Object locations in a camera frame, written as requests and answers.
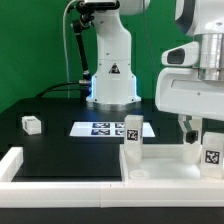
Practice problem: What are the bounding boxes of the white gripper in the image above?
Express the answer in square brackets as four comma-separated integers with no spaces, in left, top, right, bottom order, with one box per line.
[155,68,224,144]

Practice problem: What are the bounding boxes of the white square tabletop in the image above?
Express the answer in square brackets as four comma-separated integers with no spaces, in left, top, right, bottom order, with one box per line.
[118,143,224,183]

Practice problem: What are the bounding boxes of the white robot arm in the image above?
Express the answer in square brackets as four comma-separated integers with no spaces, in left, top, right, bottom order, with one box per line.
[77,0,224,121]

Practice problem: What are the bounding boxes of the white U-shaped obstacle fence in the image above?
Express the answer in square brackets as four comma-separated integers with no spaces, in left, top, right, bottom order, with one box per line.
[0,147,224,208]

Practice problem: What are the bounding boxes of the white fiducial tag sheet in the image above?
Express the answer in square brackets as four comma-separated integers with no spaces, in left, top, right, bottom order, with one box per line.
[69,121,156,138]

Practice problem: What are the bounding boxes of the black hanging cable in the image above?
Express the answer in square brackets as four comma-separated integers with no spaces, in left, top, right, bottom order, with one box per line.
[141,0,161,81]

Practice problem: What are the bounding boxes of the black cables at base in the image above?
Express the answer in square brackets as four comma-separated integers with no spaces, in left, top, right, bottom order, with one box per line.
[34,78,93,99]

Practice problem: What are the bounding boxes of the white cable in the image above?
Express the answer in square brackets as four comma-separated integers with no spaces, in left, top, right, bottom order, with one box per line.
[62,0,78,98]

